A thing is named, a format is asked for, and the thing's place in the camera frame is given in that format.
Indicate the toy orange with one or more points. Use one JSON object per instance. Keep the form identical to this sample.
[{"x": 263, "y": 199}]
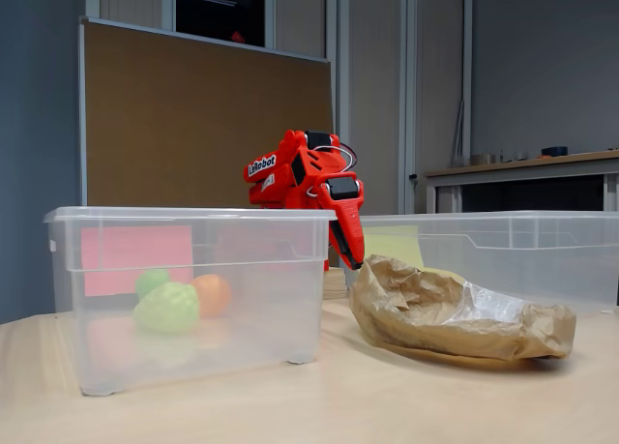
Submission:
[{"x": 215, "y": 296}]

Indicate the light green toy grapes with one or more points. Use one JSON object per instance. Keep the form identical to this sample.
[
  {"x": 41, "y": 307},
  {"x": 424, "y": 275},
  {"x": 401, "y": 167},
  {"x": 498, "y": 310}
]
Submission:
[{"x": 167, "y": 308}]

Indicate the green toy apple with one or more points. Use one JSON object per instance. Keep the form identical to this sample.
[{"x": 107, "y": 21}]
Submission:
[{"x": 152, "y": 282}]

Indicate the red robot arm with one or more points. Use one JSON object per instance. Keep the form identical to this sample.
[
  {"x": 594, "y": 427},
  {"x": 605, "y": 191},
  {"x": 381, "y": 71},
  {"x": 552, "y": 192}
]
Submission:
[{"x": 285, "y": 173}]

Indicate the clear plastic bin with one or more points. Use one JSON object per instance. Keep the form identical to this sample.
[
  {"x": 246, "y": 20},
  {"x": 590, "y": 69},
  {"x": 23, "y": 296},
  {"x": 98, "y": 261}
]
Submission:
[
  {"x": 193, "y": 214},
  {"x": 556, "y": 250}
]

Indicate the yellow sticky note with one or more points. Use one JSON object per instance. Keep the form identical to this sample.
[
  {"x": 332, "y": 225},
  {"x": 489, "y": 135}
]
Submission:
[{"x": 392, "y": 243}]

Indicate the wooden base block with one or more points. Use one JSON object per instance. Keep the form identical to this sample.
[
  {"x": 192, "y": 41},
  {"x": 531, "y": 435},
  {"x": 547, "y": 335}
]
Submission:
[{"x": 336, "y": 284}]

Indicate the crumpled brown paper bag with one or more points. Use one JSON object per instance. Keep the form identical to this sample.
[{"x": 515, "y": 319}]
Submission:
[{"x": 435, "y": 333}]

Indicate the brown cork pin board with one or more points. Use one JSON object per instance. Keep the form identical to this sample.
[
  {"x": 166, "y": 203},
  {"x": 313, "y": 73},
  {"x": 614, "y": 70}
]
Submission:
[{"x": 193, "y": 125}]

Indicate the wooden background bench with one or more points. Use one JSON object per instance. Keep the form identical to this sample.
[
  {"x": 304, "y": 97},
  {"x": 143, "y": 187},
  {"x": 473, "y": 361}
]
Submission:
[{"x": 532, "y": 166}]

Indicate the dark blue round tin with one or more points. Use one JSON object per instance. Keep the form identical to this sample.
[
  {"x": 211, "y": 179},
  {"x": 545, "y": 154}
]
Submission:
[{"x": 554, "y": 151}]

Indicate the pink sticky note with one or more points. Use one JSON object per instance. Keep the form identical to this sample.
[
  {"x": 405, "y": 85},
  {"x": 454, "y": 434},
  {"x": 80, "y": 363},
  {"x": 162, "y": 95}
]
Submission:
[{"x": 121, "y": 255}]

